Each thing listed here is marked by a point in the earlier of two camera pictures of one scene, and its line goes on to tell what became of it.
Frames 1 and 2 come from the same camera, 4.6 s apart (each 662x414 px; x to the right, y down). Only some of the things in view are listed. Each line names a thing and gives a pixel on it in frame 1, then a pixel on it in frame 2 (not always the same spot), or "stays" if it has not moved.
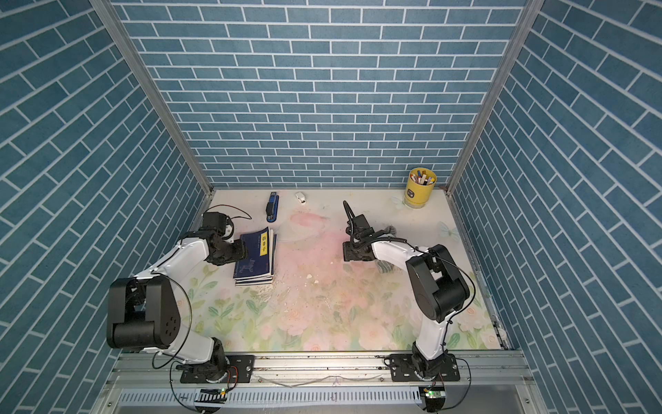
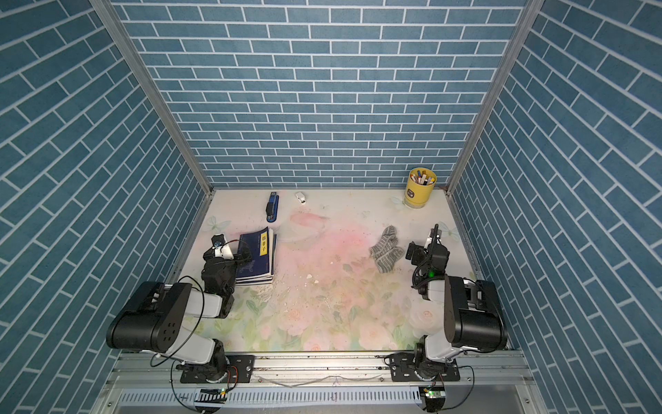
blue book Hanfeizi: (259, 261) stays
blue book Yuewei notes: (258, 261) -> (267, 281)
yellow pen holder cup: (419, 187) stays
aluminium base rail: (494, 382) stays
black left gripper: (240, 253) -> (208, 259)
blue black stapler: (271, 208) stays
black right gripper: (347, 252) -> (419, 254)
